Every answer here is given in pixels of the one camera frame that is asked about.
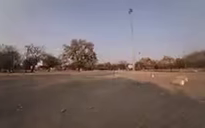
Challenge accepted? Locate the distant row of trees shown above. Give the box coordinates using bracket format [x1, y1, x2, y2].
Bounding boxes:
[0, 43, 205, 73]

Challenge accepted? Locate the big round leafy tree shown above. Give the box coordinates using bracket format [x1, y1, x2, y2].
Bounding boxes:
[60, 38, 99, 72]

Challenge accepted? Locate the brown dirt ground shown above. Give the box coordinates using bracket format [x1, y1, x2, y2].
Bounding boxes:
[0, 69, 205, 128]

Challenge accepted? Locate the tall light pole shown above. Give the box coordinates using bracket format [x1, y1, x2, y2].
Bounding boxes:
[127, 7, 137, 71]

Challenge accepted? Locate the small bare tree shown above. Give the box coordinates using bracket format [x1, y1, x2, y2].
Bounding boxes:
[22, 43, 45, 73]

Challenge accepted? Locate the pale rock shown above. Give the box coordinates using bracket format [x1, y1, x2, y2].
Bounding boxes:
[170, 76, 190, 87]

